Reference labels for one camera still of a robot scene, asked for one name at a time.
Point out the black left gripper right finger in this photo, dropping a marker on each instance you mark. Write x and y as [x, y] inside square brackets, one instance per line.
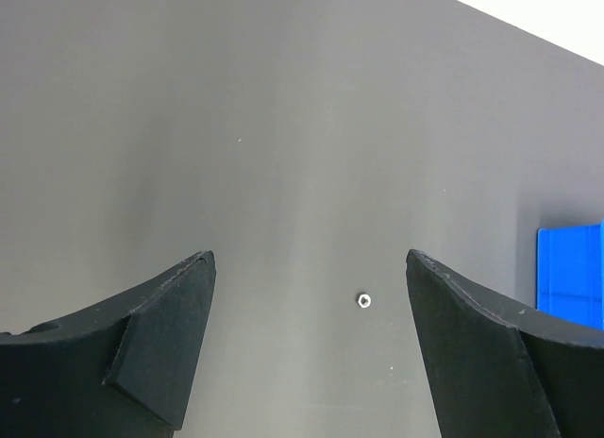
[499, 368]

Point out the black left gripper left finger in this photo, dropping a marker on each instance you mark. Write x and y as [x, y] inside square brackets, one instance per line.
[123, 367]

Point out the silver hex nut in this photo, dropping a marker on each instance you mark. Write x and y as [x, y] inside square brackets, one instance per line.
[364, 300]

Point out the blue compartment tray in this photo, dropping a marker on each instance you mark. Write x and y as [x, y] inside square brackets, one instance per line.
[569, 274]

